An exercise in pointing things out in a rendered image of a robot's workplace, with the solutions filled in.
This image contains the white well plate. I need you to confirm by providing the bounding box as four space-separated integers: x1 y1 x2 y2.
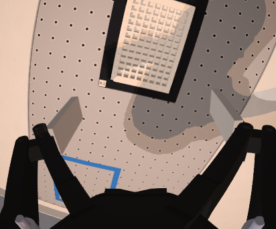
111 0 195 94

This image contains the black rectangular frame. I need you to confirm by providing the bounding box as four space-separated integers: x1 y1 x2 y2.
98 0 208 103

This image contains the grey perforated base plate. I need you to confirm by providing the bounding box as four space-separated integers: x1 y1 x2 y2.
27 0 276 195

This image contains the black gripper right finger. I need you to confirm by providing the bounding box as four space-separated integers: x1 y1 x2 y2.
146 88 276 229

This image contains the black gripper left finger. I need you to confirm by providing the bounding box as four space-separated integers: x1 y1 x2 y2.
0 96 112 229

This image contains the blue taped rectangular outline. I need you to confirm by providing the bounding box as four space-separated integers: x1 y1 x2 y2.
54 155 121 202

